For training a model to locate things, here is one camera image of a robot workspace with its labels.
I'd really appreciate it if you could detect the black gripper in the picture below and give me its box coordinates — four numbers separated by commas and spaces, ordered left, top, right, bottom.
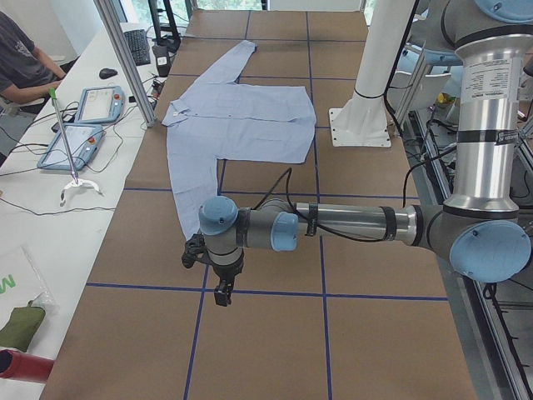
212, 261, 244, 307

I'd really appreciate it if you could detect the light blue striped shirt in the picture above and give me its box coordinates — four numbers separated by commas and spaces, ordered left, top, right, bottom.
162, 40, 316, 238

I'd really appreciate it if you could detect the metal grabber stick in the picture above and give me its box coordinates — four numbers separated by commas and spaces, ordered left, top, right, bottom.
47, 87, 105, 208

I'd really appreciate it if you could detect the lower teach pendant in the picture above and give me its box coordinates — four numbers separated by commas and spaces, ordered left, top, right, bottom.
37, 123, 105, 171

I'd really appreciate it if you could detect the teach pendant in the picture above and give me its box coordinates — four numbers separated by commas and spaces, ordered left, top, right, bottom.
37, 123, 105, 171
74, 86, 124, 124

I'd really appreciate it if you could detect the green pouch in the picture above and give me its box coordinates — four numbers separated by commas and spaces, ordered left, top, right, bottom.
1, 306, 46, 352

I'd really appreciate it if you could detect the red cylinder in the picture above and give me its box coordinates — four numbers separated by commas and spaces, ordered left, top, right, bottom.
1, 349, 54, 383

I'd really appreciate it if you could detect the upper teach pendant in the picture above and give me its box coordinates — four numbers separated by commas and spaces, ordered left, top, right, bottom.
74, 86, 124, 124

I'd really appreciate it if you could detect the black labelled box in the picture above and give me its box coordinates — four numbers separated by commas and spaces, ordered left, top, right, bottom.
152, 45, 172, 78

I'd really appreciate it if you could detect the black computer mouse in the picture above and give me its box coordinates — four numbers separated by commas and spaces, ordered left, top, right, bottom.
98, 67, 118, 80

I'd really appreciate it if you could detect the black keyboard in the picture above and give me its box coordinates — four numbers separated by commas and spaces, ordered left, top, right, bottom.
123, 29, 151, 66

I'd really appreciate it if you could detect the seated person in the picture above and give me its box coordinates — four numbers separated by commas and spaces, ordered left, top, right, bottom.
1, 12, 67, 105

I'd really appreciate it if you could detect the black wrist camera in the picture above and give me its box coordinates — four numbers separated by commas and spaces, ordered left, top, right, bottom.
182, 233, 211, 268

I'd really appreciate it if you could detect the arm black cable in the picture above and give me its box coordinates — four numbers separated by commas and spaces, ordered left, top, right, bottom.
252, 167, 396, 243

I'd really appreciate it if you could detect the aluminium frame post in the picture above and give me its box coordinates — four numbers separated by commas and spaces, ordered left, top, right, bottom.
93, 0, 156, 128

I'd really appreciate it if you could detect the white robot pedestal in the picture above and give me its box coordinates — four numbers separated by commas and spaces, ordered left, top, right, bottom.
329, 0, 416, 148

